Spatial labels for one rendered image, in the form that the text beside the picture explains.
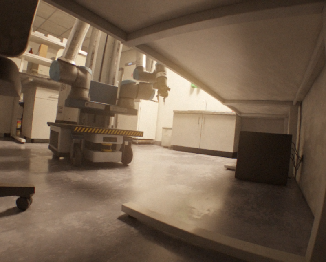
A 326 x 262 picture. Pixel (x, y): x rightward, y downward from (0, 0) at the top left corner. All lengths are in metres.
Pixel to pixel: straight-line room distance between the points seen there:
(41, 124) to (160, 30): 2.37
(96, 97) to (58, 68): 0.48
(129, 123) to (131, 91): 2.36
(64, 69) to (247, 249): 1.42
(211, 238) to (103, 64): 1.71
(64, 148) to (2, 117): 1.98
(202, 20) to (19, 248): 0.83
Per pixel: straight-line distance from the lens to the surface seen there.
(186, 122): 3.32
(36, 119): 2.78
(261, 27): 0.73
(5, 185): 0.76
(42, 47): 3.55
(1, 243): 0.64
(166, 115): 4.29
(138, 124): 3.89
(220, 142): 3.06
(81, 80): 1.51
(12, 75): 0.53
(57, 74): 1.41
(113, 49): 1.99
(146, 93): 1.75
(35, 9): 1.01
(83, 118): 1.70
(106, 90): 1.76
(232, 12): 0.60
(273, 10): 0.59
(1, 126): 3.41
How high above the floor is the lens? 0.34
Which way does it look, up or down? 1 degrees up
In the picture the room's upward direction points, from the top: 5 degrees clockwise
